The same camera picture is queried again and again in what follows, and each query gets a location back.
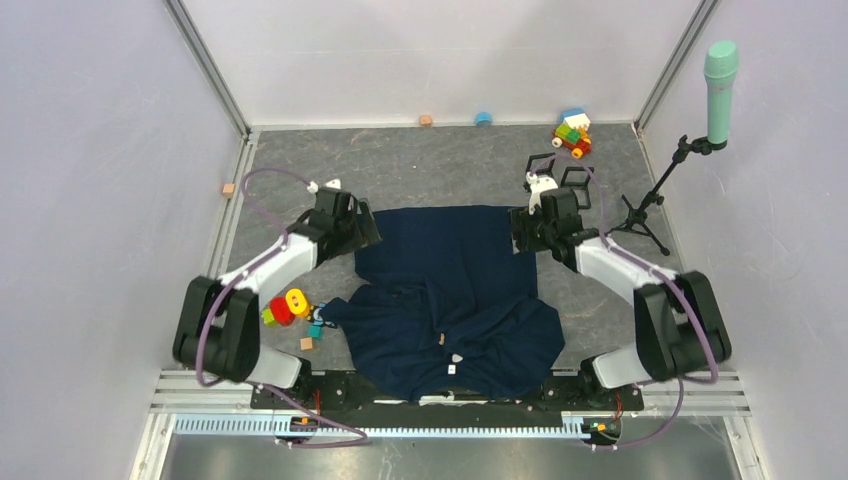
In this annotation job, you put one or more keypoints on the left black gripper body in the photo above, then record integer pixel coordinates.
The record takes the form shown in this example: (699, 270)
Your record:
(350, 234)

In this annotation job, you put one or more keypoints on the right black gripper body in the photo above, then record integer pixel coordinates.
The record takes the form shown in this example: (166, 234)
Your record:
(543, 230)

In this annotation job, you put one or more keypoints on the navy blue t-shirt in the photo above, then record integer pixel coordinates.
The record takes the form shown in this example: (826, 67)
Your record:
(451, 271)

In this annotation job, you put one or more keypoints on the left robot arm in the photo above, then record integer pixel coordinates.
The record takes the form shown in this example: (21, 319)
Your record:
(218, 332)

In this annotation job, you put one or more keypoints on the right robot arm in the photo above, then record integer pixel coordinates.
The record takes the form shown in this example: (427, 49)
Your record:
(679, 329)

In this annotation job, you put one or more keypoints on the colourful toy block car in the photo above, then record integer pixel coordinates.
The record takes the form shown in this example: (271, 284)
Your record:
(572, 133)

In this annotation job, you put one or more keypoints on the blue owl toy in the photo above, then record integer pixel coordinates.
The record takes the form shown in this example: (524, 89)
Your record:
(316, 317)

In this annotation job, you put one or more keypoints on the blue cup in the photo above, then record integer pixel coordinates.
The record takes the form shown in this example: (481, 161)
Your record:
(483, 119)

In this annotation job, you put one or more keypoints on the black microphone tripod stand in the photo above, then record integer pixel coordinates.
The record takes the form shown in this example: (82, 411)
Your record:
(635, 221)

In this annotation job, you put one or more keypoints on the mint green microphone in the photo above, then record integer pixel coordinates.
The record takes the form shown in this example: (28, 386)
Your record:
(720, 69)

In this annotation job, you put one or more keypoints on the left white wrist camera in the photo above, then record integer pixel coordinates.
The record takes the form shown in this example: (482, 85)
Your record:
(313, 187)

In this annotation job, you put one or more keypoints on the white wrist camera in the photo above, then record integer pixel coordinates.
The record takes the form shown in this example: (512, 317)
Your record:
(538, 184)
(313, 187)

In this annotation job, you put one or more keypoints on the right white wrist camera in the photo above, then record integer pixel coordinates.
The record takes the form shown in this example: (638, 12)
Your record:
(538, 184)

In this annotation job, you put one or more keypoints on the right black display frame box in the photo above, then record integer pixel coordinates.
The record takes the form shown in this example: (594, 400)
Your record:
(578, 179)

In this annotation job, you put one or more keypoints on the black display frame box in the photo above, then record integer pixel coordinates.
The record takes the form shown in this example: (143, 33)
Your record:
(578, 179)
(540, 165)

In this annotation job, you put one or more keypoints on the left black display frame box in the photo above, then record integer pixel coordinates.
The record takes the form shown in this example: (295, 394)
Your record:
(540, 165)

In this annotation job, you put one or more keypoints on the red yellow ring stacker toy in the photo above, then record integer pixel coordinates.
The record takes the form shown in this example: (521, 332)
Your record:
(284, 310)

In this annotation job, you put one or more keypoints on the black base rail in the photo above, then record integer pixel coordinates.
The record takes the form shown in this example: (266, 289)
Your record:
(348, 398)

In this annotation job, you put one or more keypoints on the aluminium frame rail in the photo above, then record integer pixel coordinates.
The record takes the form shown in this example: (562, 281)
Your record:
(238, 432)

